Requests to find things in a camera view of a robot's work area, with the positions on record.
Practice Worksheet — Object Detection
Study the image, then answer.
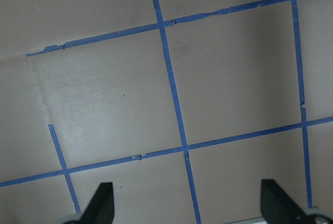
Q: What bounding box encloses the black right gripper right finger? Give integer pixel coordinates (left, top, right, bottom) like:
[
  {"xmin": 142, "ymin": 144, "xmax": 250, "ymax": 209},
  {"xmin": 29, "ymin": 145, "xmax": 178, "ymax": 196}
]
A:
[{"xmin": 260, "ymin": 179, "xmax": 312, "ymax": 224}]

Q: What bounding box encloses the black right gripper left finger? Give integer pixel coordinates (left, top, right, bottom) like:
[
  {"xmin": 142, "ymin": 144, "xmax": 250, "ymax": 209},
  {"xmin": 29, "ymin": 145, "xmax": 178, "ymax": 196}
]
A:
[{"xmin": 79, "ymin": 182, "xmax": 115, "ymax": 224}]

